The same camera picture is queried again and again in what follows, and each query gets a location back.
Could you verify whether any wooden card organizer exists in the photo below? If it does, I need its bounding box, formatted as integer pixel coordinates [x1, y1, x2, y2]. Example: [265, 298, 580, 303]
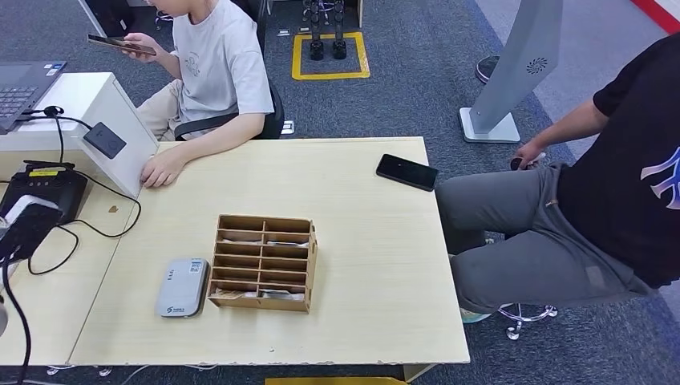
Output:
[207, 213, 319, 314]

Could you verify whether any person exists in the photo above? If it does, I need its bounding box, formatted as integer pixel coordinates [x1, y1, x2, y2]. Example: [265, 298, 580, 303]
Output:
[435, 32, 680, 324]
[108, 0, 276, 189]

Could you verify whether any person's left hand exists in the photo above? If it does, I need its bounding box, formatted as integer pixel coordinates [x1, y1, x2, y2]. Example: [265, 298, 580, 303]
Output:
[140, 151, 187, 189]

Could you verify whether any person's hand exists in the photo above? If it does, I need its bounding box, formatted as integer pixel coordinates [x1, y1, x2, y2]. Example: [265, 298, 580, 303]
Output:
[140, 151, 187, 189]
[122, 32, 160, 63]
[514, 140, 547, 171]

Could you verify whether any grey card reader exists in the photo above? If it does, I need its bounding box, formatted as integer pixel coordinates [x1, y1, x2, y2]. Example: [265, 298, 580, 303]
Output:
[155, 257, 210, 319]

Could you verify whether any person's right hand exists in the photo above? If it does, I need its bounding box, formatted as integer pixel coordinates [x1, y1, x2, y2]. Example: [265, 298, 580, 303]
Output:
[514, 140, 547, 171]
[122, 32, 160, 63]

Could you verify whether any black panel card reader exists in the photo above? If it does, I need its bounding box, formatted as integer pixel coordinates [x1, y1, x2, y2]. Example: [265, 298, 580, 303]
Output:
[83, 121, 128, 160]

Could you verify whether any black smartphone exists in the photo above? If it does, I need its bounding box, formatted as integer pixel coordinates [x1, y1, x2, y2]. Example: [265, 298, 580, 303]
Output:
[375, 153, 440, 193]

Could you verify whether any black office chair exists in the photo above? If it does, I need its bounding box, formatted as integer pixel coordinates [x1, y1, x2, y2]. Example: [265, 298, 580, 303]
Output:
[174, 0, 285, 141]

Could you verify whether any yellow floor tape square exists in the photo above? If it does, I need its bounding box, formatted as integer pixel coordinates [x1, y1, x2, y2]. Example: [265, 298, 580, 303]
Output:
[290, 31, 371, 81]

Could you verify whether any humanoid robot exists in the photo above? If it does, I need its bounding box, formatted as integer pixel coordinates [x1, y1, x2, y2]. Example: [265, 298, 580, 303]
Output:
[302, 0, 347, 61]

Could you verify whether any black round floor base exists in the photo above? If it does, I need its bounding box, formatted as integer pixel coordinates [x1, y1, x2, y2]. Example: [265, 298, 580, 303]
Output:
[475, 55, 501, 85]

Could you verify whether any chrome stool base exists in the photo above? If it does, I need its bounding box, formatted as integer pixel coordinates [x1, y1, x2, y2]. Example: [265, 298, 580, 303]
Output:
[496, 302, 559, 342]

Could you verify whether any grey kiosk stand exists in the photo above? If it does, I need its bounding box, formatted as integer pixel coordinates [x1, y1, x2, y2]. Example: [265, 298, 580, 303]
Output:
[459, 0, 565, 144]

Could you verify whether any white counter stand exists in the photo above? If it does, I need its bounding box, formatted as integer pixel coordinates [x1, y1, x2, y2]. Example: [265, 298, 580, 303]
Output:
[0, 71, 160, 199]

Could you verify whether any slim dark smartphone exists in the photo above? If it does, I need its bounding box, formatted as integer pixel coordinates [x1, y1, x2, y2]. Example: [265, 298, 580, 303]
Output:
[87, 34, 158, 58]

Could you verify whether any black terminal with yellow label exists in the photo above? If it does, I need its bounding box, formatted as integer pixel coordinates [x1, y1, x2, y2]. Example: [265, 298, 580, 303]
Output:
[0, 160, 89, 225]

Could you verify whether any black computer tower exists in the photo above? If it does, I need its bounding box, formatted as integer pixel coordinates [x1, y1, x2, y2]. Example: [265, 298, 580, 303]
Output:
[79, 0, 136, 39]

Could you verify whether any dark grey laptop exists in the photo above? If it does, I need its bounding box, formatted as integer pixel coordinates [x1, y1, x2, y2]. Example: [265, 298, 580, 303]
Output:
[0, 61, 68, 135]

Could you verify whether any black cable with clip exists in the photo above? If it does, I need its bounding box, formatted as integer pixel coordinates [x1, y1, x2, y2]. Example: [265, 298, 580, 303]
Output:
[18, 105, 94, 163]

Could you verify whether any looped black desk cable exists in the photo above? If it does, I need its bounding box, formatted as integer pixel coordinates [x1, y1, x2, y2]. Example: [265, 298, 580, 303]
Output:
[27, 169, 143, 276]

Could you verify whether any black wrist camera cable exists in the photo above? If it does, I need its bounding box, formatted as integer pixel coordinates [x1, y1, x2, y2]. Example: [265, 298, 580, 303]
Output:
[1, 249, 33, 385]

